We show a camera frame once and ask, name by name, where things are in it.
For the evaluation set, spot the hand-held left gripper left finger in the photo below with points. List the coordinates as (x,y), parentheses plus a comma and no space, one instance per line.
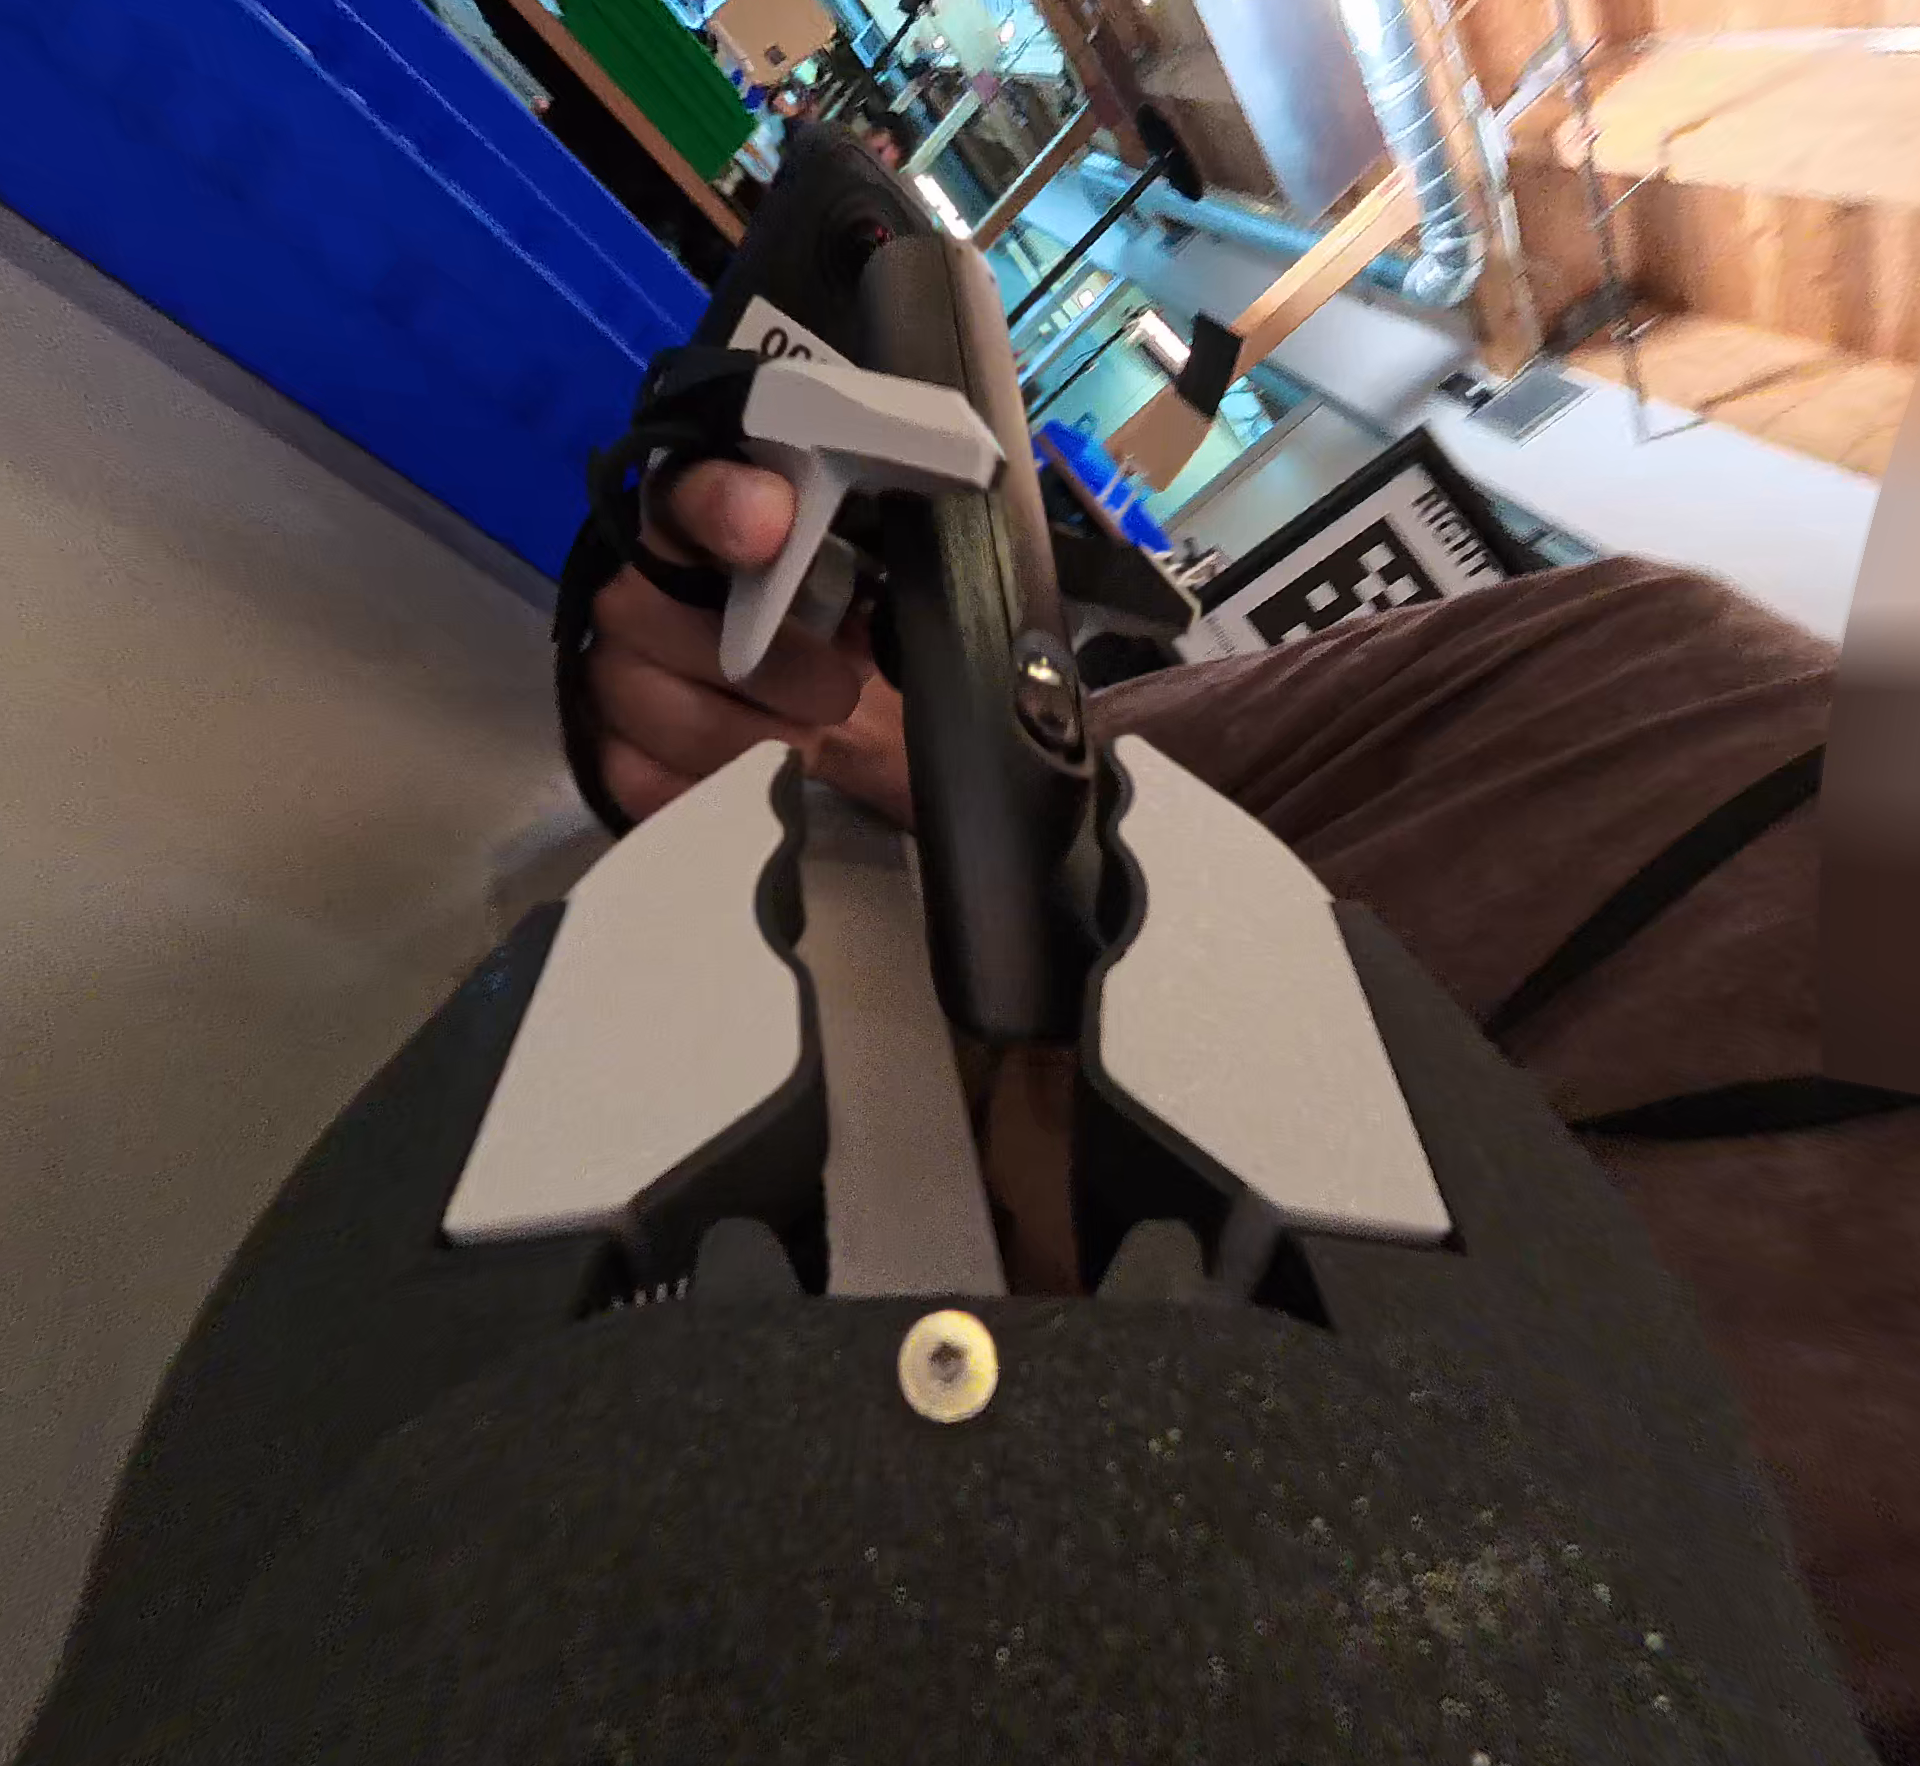
(632,1049)

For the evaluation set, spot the grey desk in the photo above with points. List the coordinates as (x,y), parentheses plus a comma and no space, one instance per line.
(225,748)

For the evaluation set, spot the row of blue bins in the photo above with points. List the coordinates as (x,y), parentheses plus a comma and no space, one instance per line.
(1080,464)

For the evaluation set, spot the person's right hand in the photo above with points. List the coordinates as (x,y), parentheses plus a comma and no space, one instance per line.
(675,700)

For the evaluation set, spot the person's brown shirt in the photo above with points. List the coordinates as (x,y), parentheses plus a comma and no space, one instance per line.
(1499,775)

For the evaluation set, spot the black framed tag sign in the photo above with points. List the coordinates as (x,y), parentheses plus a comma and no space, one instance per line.
(1350,597)

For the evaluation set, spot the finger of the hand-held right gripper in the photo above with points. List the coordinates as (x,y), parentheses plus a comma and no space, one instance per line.
(1125,597)
(886,439)

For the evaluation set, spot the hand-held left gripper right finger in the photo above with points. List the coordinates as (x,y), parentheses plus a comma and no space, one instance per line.
(1260,1049)

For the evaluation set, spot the green bin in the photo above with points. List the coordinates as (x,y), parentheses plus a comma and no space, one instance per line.
(661,74)

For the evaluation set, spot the blue bin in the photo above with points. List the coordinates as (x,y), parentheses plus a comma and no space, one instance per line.
(300,190)

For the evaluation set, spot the wooden tag board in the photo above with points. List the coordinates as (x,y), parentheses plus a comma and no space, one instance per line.
(772,18)

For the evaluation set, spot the black remote control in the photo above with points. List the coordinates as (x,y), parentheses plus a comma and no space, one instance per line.
(974,821)

